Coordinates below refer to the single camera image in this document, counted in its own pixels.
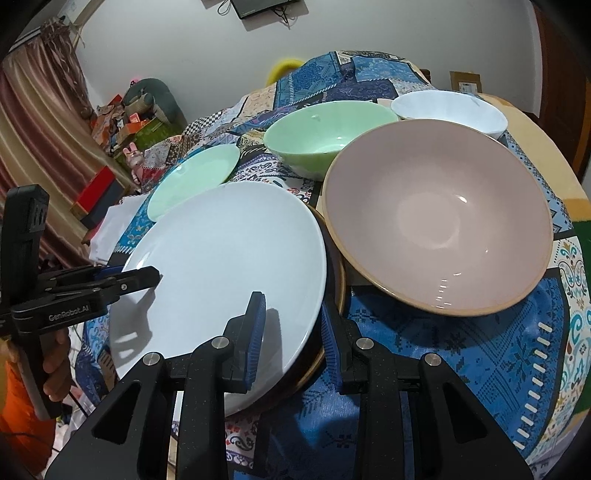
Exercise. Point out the wooden door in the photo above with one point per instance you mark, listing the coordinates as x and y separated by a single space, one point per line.
563 69

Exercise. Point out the beige green fleece blanket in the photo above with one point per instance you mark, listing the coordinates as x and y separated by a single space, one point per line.
540 147

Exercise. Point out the large white plate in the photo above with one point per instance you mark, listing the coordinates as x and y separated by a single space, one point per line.
221 249

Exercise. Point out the person's left hand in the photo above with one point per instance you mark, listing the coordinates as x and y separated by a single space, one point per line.
57 369

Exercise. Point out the pink rabbit toy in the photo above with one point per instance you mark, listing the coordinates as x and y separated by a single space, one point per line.
134 159

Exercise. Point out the pile of small boxes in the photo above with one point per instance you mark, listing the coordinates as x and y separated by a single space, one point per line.
111 124

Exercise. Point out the white bowl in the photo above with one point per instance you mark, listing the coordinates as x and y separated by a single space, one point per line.
443 108

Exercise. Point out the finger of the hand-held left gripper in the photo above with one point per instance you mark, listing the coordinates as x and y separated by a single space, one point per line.
134 279
105 272

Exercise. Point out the red box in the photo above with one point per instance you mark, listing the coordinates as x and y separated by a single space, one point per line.
94 191

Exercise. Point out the large pink bowl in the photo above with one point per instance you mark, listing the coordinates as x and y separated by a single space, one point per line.
415 207

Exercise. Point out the white cloth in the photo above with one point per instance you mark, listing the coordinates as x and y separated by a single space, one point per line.
111 230

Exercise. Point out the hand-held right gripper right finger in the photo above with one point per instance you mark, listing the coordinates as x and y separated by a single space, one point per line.
329 344

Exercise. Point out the grey plush toy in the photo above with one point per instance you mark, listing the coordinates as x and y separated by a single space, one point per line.
157 92

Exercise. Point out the cardboard box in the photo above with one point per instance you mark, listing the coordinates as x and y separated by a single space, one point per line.
465 83

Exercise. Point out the yellow foam tube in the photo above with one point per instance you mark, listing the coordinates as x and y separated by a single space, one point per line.
282 67

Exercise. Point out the blue patchwork blanket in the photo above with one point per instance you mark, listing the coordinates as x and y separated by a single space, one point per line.
461 369

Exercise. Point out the striped brown curtain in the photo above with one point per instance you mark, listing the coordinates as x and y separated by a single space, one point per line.
37 115

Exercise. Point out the small wall monitor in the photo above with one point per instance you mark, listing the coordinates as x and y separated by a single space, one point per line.
258 7

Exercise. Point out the small green plate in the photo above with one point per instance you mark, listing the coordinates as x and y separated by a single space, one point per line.
194 177

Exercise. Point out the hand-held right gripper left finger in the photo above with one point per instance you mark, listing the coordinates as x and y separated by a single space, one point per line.
256 344

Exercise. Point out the brown plate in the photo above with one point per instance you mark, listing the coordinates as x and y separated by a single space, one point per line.
336 282

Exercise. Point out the green bowl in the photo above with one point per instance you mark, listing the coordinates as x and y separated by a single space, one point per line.
318 134

